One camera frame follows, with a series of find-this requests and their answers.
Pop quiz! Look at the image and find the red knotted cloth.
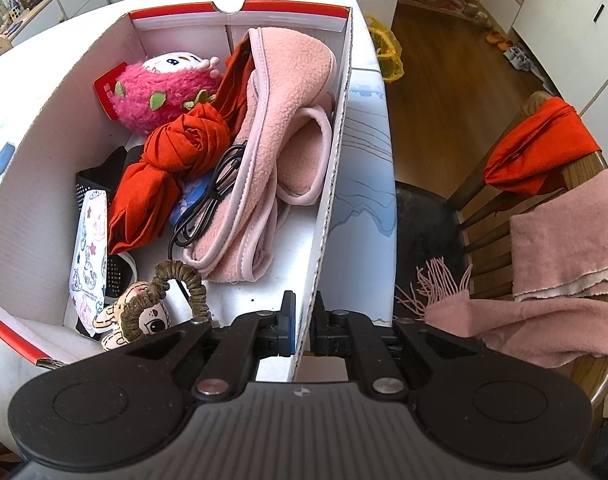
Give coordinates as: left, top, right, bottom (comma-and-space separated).
108, 38, 255, 255

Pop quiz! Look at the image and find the pink fleece garment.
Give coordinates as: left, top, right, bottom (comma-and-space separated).
185, 27, 336, 283

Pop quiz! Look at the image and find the white wall cabinet unit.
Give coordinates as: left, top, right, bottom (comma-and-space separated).
494, 0, 608, 165

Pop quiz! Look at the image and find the yellow plastic bag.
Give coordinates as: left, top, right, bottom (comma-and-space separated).
365, 15, 405, 84

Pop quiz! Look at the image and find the white cartoon print sock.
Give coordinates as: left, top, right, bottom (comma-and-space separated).
69, 190, 108, 336

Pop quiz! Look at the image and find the red white shoe box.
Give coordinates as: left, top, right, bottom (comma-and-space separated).
0, 1, 354, 388

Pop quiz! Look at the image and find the red cloth on chair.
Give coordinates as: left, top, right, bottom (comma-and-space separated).
482, 96, 600, 197

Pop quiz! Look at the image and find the pink plush round toy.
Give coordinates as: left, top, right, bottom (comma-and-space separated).
94, 52, 223, 136

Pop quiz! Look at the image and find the black dotted sock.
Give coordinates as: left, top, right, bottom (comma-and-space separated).
71, 146, 137, 304

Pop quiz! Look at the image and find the blue tissue pack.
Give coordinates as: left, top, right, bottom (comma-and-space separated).
168, 171, 213, 226

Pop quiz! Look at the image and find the brown plush keychain toy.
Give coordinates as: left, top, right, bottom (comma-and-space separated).
92, 260, 212, 351

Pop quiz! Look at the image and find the pink towel on chair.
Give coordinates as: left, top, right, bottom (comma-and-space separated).
396, 169, 608, 368

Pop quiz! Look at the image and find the white low sideboard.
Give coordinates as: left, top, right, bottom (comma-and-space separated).
0, 0, 110, 56

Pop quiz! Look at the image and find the wooden chair near right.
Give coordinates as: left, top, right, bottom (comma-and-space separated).
446, 90, 608, 411

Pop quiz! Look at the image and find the black usb cable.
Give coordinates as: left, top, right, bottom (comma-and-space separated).
168, 140, 250, 261

